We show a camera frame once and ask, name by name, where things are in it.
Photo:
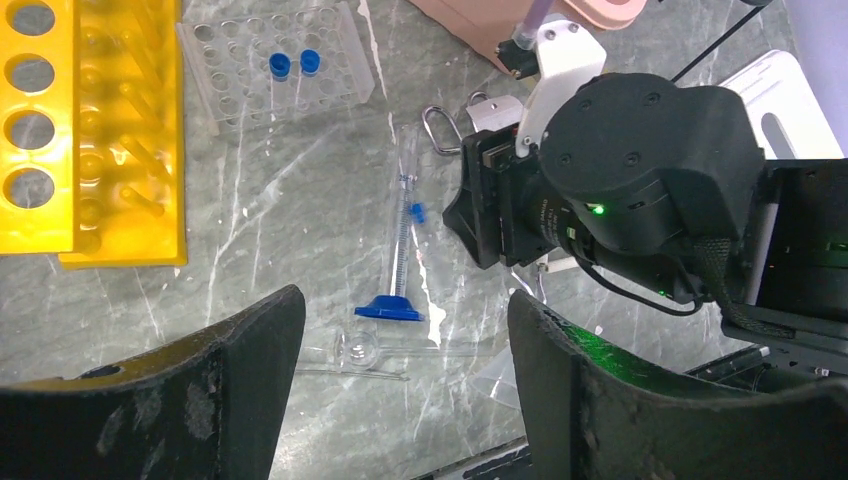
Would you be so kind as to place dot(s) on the white plastic lid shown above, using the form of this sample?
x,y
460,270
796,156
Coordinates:
x,y
783,111

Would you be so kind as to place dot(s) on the white clay triangle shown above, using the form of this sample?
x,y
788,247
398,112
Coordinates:
x,y
546,265

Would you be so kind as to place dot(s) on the white powder zip bag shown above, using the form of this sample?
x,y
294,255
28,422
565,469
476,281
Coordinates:
x,y
496,113

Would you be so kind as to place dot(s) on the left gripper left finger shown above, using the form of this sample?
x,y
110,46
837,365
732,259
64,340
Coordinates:
x,y
207,406

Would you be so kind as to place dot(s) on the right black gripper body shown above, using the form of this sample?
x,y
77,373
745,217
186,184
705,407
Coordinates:
x,y
643,178

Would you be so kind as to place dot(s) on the blue capped test tube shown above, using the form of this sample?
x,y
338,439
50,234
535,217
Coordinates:
x,y
420,228

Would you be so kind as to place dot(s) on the black ring stand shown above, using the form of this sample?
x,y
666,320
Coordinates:
x,y
757,6

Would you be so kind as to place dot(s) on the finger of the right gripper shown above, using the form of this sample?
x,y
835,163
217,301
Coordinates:
x,y
473,227

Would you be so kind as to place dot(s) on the clear glass funnel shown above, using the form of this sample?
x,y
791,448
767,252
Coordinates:
x,y
497,381

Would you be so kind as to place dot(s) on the yellow test tube rack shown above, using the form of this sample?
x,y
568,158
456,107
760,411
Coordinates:
x,y
92,145

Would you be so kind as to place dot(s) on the metal crucible tongs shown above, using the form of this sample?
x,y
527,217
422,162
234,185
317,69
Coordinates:
x,y
441,128

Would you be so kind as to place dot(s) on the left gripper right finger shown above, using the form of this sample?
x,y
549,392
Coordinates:
x,y
592,410

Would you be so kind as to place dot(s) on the clear acrylic tube rack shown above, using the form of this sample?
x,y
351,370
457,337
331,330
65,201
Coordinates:
x,y
259,69

